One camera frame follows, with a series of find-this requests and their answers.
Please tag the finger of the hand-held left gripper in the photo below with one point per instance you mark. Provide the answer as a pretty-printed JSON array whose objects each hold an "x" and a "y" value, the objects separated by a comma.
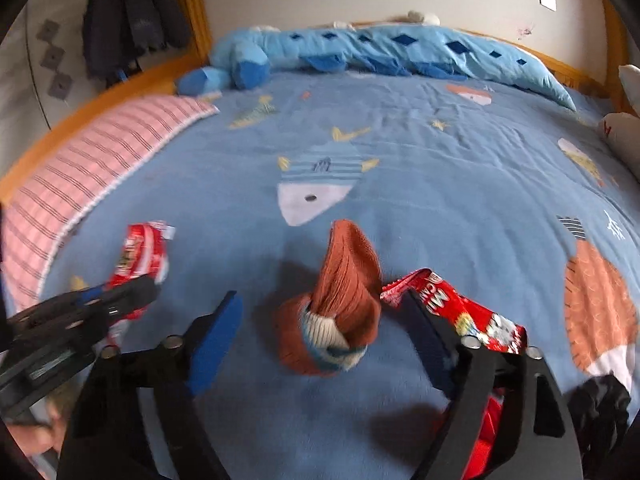
[
  {"x": 100, "y": 325},
  {"x": 90, "y": 294}
]

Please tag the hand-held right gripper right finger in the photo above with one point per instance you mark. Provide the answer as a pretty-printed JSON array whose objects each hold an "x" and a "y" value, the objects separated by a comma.
[{"x": 430, "y": 350}]

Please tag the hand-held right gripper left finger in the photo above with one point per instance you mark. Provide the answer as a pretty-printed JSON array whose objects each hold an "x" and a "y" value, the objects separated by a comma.
[{"x": 215, "y": 345}]

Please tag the long red snack wrapper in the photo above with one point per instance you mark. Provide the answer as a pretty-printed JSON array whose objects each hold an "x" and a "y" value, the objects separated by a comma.
[{"x": 480, "y": 320}]

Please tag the red white snack packet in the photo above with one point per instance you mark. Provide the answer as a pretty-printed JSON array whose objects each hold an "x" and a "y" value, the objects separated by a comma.
[{"x": 140, "y": 255}]

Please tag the pink plaid pillow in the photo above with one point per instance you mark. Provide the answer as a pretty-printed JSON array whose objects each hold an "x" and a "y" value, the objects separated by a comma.
[{"x": 75, "y": 180}]

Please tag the blue fish print blanket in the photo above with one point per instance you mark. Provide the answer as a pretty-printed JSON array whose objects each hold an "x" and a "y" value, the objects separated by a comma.
[{"x": 450, "y": 185}]

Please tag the black hair scrunchie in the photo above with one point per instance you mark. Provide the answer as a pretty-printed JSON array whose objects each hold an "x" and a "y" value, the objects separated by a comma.
[{"x": 600, "y": 405}]

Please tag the white wardrobe grey diamonds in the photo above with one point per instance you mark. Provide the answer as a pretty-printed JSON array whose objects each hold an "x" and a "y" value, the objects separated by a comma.
[{"x": 55, "y": 55}]

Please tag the dark hanging jackets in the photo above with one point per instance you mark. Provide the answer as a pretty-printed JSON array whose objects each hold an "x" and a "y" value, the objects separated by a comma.
[{"x": 130, "y": 15}]

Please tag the folded cream quilt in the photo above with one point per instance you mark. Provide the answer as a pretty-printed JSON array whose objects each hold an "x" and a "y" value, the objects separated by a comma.
[{"x": 625, "y": 130}]

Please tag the long blue dinosaur plush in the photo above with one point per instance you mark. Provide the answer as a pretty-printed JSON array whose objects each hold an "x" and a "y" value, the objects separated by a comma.
[{"x": 400, "y": 45}]

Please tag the white plush toy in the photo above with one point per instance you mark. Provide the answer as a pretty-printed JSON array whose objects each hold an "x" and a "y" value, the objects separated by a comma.
[{"x": 422, "y": 18}]

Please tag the wooden bunk bed frame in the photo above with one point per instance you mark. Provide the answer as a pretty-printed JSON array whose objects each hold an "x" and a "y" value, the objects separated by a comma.
[{"x": 192, "y": 10}]

